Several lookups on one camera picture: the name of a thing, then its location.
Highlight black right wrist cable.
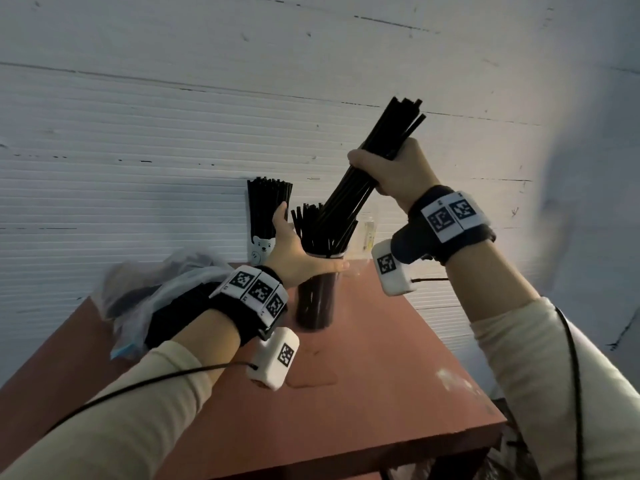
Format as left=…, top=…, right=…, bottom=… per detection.
left=410, top=277, right=586, bottom=480

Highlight person's left hand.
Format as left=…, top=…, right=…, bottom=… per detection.
left=261, top=202, right=350, bottom=290

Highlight black wrist band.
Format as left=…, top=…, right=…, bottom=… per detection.
left=391, top=185, right=497, bottom=267
left=207, top=265, right=291, bottom=348

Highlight person's right forearm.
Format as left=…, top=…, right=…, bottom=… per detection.
left=442, top=239, right=640, bottom=480

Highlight clear plastic bag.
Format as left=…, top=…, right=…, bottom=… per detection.
left=97, top=247, right=237, bottom=361

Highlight bear print cup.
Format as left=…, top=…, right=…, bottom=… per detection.
left=247, top=233, right=279, bottom=268

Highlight black straws in bear cup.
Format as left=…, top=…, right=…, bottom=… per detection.
left=246, top=177, right=295, bottom=241

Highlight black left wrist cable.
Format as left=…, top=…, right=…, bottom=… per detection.
left=42, top=361, right=260, bottom=438

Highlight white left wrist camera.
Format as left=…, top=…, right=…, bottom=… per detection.
left=245, top=327, right=301, bottom=392

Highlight person's right hand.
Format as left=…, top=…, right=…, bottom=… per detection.
left=347, top=138, right=442, bottom=213

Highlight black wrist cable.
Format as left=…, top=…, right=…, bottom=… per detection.
left=42, top=361, right=260, bottom=438
left=410, top=277, right=586, bottom=480

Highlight black straws in clear cup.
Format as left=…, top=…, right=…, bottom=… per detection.
left=290, top=203, right=359, bottom=329

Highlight person's left forearm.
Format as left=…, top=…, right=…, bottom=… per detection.
left=0, top=309, right=244, bottom=480

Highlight clear plastic cup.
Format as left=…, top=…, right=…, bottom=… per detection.
left=295, top=249, right=349, bottom=332
left=357, top=214, right=382, bottom=261

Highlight black left wrist band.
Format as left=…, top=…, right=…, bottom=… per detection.
left=207, top=265, right=291, bottom=348

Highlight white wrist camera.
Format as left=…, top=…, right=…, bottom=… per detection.
left=245, top=327, right=301, bottom=392
left=371, top=239, right=419, bottom=297

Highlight bundle of black straws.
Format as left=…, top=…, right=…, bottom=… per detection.
left=320, top=97, right=428, bottom=258

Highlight empty clear plastic cup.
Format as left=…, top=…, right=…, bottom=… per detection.
left=357, top=214, right=382, bottom=261

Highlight black right wrist band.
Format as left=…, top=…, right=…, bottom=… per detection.
left=391, top=185, right=497, bottom=267

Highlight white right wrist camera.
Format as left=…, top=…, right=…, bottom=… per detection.
left=371, top=239, right=419, bottom=297

